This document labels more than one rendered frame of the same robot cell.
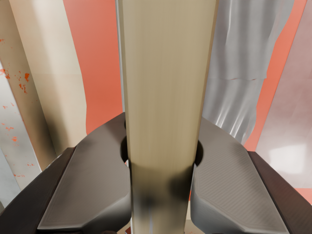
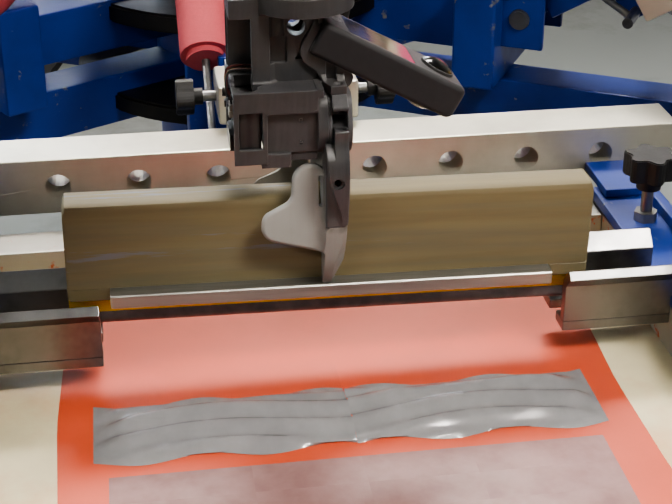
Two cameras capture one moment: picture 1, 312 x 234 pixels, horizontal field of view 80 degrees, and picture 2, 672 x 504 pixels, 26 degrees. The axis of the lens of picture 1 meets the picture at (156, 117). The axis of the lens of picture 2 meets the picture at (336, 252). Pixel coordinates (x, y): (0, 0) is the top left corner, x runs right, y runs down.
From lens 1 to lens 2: 1.03 m
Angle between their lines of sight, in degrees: 70
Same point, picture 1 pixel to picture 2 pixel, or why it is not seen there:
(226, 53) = (382, 391)
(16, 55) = not seen: hidden behind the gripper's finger
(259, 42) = (405, 418)
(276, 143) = (236, 489)
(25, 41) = not seen: hidden behind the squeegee
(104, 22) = (386, 316)
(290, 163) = not seen: outside the picture
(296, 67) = (382, 465)
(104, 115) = (257, 318)
